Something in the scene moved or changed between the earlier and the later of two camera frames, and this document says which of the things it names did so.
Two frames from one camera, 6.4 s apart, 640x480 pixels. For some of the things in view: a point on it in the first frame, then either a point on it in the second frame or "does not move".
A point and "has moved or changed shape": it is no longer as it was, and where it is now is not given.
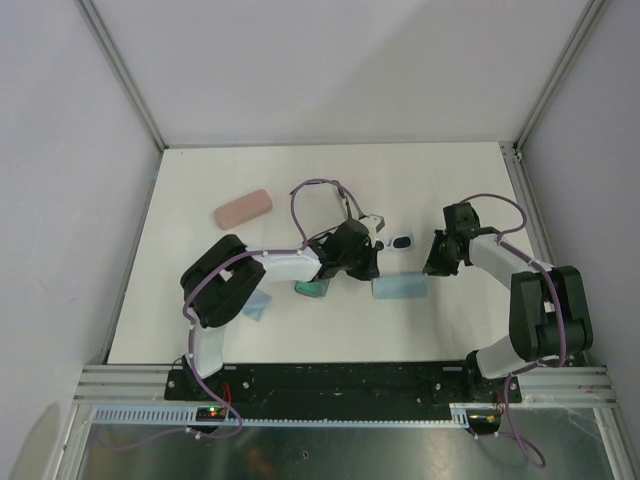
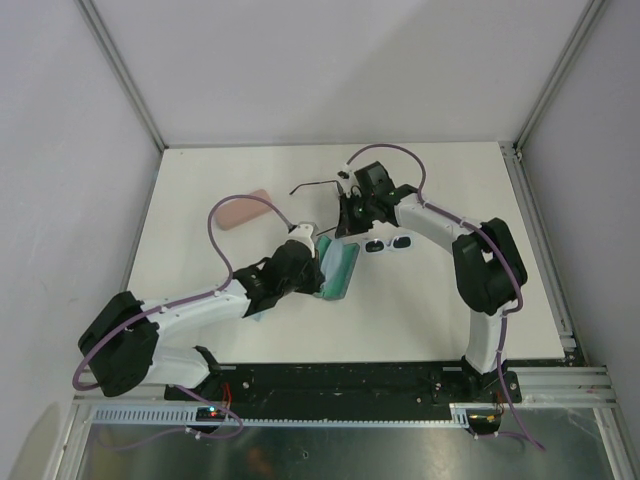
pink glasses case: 243,209 does not move
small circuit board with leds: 211,413 does not move
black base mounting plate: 342,386 does not move
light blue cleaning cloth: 400,286 has moved or changed shape
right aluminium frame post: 593,12 does not move
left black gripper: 369,269 to 316,278
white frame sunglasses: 398,243 does not move
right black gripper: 434,265 to 348,224
